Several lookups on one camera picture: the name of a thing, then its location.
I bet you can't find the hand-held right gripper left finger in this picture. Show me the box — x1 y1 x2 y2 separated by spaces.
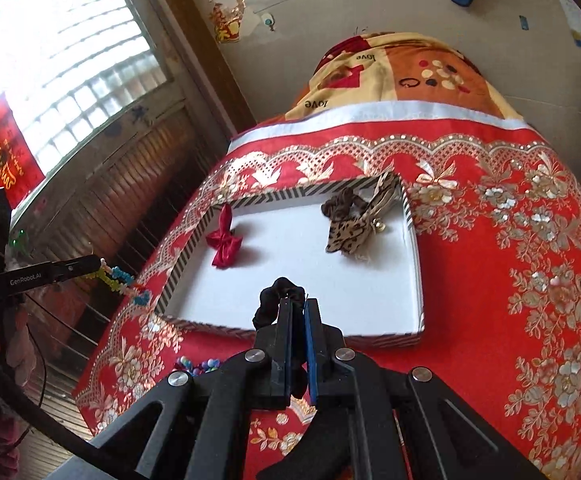
45 299 293 480

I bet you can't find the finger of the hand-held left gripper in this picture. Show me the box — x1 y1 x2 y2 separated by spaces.
30 254 104 287

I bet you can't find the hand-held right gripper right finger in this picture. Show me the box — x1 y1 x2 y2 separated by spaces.
258 298 546 480

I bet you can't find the colourful flower bead bracelet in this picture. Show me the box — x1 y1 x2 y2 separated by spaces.
83 258 151 306

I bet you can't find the black scrunchie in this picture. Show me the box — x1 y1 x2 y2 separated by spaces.
253 276 312 397

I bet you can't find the multicolour round bead bracelet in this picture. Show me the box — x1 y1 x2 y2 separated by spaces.
173 355 221 377

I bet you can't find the striped-edge white tray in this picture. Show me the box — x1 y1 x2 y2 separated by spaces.
154 175 426 351

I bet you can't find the wooden slatted panel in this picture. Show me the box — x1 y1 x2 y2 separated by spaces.
10 100 236 311

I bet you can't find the red satin bow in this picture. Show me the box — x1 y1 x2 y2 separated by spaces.
205 204 244 268

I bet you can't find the brown scrunchie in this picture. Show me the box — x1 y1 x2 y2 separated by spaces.
321 191 366 221

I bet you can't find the red floral tablecloth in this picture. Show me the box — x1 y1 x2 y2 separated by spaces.
73 101 581 480

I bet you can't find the window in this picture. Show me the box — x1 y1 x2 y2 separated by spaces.
0 0 176 176

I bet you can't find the orange printed blanket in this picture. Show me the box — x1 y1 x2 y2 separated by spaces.
258 31 526 123

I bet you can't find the red wall banner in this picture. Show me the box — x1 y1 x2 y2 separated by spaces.
0 92 46 211

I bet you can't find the leopard print bow hair tie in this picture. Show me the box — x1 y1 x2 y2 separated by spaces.
325 172 403 261

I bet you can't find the black cable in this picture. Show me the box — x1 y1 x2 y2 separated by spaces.
0 310 146 480

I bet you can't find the red gold wall decoration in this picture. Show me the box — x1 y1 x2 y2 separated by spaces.
209 0 247 43

